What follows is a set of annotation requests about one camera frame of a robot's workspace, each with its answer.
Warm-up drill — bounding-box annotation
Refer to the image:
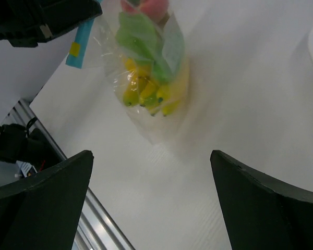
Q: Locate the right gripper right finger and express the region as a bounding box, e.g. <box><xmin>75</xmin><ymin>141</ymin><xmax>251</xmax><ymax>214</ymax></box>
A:
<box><xmin>210</xmin><ymin>150</ymin><xmax>313</xmax><ymax>249</ymax></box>

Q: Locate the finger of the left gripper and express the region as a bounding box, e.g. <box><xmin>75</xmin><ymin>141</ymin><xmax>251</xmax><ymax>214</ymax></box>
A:
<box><xmin>0</xmin><ymin>0</ymin><xmax>102</xmax><ymax>47</ymax></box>

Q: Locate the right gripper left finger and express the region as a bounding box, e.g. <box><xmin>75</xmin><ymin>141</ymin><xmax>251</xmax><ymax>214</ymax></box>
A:
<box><xmin>0</xmin><ymin>150</ymin><xmax>94</xmax><ymax>249</ymax></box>

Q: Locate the clear zip top bag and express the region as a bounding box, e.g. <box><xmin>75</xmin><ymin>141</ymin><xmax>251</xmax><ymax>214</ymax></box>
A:
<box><xmin>65</xmin><ymin>0</ymin><xmax>196</xmax><ymax>146</ymax></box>

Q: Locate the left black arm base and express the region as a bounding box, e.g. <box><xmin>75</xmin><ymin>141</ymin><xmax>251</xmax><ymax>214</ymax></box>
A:
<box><xmin>0</xmin><ymin>117</ymin><xmax>63</xmax><ymax>178</ymax></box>

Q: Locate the green fake vegetable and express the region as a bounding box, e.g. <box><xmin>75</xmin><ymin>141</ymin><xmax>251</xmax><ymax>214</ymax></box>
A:
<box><xmin>115</xmin><ymin>11</ymin><xmax>185</xmax><ymax>83</ymax></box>

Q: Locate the yellow fake banana bunch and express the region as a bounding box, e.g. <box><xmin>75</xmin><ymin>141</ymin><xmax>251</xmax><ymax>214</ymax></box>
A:
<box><xmin>122</xmin><ymin>58</ymin><xmax>190</xmax><ymax>117</ymax></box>

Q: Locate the red fake peach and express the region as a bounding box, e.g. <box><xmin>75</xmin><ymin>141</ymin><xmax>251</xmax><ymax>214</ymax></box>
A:
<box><xmin>121</xmin><ymin>0</ymin><xmax>169</xmax><ymax>22</ymax></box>

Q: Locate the aluminium mounting rail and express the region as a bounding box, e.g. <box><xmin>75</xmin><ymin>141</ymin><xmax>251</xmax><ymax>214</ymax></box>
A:
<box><xmin>10</xmin><ymin>99</ymin><xmax>134</xmax><ymax>249</ymax></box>

